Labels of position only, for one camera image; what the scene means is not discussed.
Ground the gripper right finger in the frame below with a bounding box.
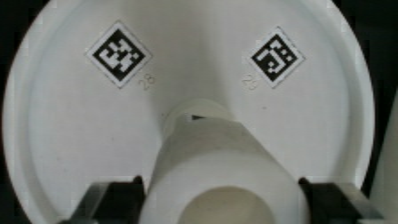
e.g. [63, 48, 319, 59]
[298, 178, 385, 224]

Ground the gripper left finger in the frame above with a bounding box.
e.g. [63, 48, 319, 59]
[58, 176, 145, 224]

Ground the white cylindrical table leg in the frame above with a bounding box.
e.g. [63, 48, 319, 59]
[138, 99, 308, 224]

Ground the white round table top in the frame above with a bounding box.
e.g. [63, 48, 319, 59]
[3, 0, 374, 224]

